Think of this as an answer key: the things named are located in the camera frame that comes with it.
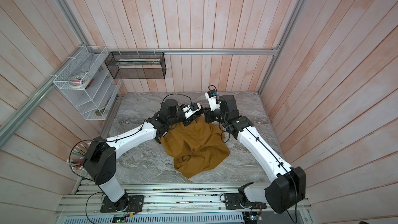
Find black leather belt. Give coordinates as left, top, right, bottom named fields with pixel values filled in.
left=154, top=134, right=164, bottom=144

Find black wire mesh basket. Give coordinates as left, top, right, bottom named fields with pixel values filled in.
left=105, top=51, right=167, bottom=79

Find mustard yellow trousers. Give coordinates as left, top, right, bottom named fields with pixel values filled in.
left=160, top=116, right=230, bottom=178

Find aluminium frame rails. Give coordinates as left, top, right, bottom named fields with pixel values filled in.
left=1, top=0, right=306, bottom=147

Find tape roll on shelf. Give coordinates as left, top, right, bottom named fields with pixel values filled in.
left=67, top=74, right=90, bottom=89

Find white wire mesh shelf rack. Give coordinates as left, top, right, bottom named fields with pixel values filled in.
left=53, top=46, right=121, bottom=121

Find aluminium base platform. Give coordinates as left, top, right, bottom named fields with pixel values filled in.
left=52, top=181, right=317, bottom=224

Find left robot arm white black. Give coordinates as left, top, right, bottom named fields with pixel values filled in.
left=82, top=99, right=203, bottom=212

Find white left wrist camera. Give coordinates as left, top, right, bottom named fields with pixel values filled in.
left=181, top=103, right=202, bottom=119

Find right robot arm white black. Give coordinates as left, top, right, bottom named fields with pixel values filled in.
left=203, top=90, right=306, bottom=214

